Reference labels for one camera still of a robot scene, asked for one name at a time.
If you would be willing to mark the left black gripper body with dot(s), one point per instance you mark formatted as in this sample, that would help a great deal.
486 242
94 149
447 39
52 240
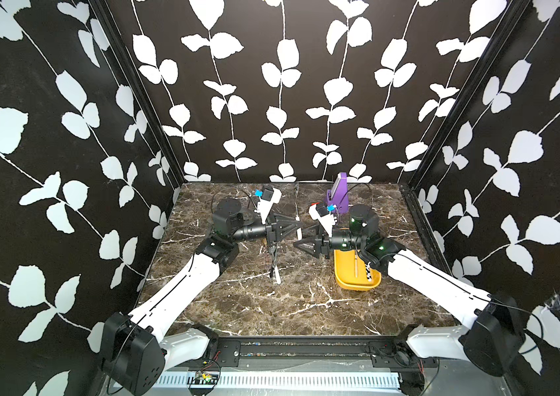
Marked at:
269 229

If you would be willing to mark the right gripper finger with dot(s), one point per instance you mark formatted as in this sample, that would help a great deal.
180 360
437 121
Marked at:
310 246
309 234

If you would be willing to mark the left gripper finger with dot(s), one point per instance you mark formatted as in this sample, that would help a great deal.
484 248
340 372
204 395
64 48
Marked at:
289 235
285 222

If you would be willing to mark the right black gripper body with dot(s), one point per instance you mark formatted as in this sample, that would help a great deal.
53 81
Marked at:
326 244

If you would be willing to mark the yellow plastic storage box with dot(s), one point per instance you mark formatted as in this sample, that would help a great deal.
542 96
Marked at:
351 272

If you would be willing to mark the spoon with patterned handle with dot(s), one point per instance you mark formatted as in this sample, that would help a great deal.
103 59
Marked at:
369 274

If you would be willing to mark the spoon with wooden handle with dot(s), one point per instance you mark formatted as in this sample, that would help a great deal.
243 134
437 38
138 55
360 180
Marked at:
356 265

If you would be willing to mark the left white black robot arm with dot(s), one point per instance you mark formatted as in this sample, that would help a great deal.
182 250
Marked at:
135 348

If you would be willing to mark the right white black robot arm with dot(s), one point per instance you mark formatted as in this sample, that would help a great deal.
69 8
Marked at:
490 331

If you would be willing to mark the purple plastic stand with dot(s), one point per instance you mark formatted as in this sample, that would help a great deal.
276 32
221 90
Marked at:
336 196

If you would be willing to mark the white perforated strip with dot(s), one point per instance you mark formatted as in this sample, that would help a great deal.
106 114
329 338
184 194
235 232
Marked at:
325 381

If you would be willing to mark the small green circuit board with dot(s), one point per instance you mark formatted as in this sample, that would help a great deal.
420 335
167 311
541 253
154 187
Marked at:
203 379

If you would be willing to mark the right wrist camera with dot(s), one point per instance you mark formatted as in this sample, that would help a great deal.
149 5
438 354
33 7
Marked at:
323 214

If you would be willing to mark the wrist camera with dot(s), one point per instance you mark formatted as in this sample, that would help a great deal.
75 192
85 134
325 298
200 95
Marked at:
323 214
267 197

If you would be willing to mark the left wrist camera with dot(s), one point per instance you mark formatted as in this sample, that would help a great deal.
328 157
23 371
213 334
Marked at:
267 197

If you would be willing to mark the black front mounting rail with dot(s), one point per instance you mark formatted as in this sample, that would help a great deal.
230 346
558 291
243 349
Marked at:
382 351

